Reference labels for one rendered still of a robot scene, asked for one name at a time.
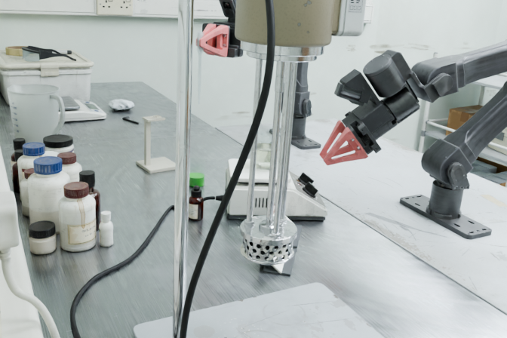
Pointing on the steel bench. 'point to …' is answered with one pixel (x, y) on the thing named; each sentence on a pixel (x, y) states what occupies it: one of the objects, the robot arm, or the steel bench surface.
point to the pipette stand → (153, 165)
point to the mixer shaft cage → (253, 225)
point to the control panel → (304, 186)
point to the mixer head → (301, 4)
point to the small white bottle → (106, 229)
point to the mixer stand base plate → (271, 318)
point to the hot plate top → (247, 172)
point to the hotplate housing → (298, 207)
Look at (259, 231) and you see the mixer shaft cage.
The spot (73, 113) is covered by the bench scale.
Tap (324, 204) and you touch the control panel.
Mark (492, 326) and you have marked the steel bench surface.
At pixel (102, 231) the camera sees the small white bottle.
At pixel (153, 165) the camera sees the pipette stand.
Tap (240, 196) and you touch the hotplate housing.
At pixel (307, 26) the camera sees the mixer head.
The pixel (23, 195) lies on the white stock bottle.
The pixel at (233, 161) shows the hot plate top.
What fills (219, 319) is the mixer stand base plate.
